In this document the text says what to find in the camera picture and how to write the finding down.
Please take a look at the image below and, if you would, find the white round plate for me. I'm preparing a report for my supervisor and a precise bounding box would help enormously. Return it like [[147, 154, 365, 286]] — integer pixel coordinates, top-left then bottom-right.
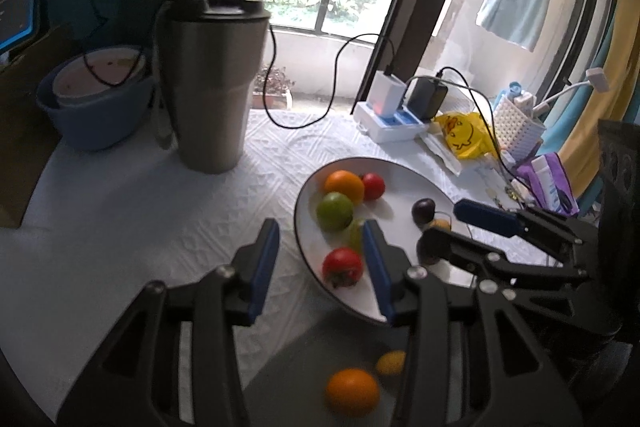
[[293, 157, 501, 325]]

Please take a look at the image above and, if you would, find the blue plastic basin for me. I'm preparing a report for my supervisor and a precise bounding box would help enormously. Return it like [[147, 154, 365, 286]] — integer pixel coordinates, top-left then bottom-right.
[[36, 52, 156, 152]]

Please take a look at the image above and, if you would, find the white charger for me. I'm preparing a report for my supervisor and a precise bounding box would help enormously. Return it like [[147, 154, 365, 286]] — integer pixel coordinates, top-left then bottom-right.
[[369, 71, 406, 118]]

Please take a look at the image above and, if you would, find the black cable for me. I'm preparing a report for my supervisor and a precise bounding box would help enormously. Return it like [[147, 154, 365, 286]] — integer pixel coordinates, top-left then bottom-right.
[[262, 24, 396, 130], [42, 0, 151, 88], [407, 67, 516, 180]]

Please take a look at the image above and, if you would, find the purple bag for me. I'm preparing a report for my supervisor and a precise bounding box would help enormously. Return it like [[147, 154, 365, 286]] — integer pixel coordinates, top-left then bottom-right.
[[515, 152, 581, 215]]

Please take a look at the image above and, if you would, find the white textured tablecloth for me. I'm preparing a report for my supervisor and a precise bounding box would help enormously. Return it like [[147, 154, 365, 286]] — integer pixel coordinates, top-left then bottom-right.
[[0, 107, 551, 427]]

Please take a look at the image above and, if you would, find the red tomato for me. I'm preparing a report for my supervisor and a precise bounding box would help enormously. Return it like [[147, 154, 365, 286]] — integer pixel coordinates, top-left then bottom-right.
[[361, 173, 386, 202], [322, 247, 364, 290]]

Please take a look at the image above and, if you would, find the hanging light blue towel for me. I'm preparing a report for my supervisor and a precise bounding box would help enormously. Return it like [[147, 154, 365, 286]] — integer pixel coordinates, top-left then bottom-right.
[[476, 0, 557, 52]]

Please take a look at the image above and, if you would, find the dark purple fruit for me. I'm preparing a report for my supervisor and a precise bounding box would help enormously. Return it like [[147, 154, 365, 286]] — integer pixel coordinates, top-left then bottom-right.
[[416, 231, 446, 267], [411, 198, 437, 228]]

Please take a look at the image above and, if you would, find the steel tumbler with black lid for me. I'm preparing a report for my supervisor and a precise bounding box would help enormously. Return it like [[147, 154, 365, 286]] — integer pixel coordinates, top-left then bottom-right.
[[152, 0, 272, 174]]

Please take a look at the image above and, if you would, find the green round fruit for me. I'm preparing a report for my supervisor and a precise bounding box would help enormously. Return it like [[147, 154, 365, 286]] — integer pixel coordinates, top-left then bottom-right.
[[316, 192, 355, 232]]

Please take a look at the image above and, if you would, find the yellow curtain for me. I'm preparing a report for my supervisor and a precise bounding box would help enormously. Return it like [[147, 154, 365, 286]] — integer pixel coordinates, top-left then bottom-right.
[[555, 0, 640, 198]]

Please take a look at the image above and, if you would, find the yellow plastic bag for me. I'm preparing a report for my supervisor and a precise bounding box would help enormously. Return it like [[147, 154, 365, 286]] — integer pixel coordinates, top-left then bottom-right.
[[432, 112, 501, 160]]

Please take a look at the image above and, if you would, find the white woven basket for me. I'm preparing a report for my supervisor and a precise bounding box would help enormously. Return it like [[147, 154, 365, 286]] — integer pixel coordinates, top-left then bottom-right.
[[492, 97, 547, 158]]

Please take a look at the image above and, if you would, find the white tube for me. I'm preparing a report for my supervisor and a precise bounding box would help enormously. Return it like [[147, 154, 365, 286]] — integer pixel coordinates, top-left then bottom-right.
[[530, 157, 563, 210]]

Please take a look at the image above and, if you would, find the white and blue bottle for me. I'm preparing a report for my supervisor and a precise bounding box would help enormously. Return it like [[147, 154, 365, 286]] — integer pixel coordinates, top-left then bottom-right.
[[501, 81, 535, 106]]

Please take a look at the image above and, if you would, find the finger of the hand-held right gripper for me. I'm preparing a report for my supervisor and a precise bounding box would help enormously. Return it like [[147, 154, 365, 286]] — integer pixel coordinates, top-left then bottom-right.
[[417, 227, 591, 303], [452, 199, 598, 258]]

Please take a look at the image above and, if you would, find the black charger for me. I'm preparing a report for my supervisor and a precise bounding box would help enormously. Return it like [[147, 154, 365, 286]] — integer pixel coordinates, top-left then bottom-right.
[[405, 77, 448, 120]]

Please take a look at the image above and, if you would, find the dark door frame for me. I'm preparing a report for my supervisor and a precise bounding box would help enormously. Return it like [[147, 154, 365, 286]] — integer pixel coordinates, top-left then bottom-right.
[[355, 0, 476, 108]]

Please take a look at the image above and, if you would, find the potted plant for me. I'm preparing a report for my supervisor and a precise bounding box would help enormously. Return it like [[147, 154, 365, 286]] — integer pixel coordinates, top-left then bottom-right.
[[252, 67, 296, 108]]

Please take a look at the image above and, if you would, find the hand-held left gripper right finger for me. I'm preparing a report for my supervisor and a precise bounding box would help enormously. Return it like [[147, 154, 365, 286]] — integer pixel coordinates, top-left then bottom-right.
[[362, 219, 586, 427]]

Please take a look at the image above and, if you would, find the white bowl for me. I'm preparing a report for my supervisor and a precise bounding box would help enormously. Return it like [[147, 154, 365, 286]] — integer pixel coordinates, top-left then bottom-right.
[[52, 47, 148, 108]]

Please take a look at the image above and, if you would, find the yellow-green round fruit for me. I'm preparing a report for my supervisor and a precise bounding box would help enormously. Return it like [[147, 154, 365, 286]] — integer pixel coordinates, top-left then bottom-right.
[[347, 218, 366, 254]]

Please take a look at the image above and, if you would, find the white flat box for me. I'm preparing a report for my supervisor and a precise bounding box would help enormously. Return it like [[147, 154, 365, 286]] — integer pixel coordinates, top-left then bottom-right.
[[420, 132, 496, 175]]

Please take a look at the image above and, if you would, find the grey round tray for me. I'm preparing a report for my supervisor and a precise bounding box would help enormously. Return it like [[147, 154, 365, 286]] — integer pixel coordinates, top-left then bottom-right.
[[242, 307, 416, 427]]

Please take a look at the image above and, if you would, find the orange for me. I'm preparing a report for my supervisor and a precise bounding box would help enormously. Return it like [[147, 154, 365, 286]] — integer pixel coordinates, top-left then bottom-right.
[[325, 368, 381, 418], [324, 170, 366, 206]]

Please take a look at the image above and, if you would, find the cardboard box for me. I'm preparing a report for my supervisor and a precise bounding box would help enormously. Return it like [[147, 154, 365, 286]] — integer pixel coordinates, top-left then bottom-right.
[[0, 24, 76, 228]]

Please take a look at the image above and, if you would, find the white power strip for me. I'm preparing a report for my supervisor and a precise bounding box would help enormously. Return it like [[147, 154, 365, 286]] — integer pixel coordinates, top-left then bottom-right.
[[354, 101, 436, 144]]

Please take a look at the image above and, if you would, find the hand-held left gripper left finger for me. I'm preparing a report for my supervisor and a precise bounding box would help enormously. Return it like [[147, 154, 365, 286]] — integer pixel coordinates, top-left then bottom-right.
[[56, 218, 281, 427]]

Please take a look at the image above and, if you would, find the white desk lamp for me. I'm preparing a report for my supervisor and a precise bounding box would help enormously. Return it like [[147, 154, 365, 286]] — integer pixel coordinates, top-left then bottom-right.
[[532, 68, 610, 115]]

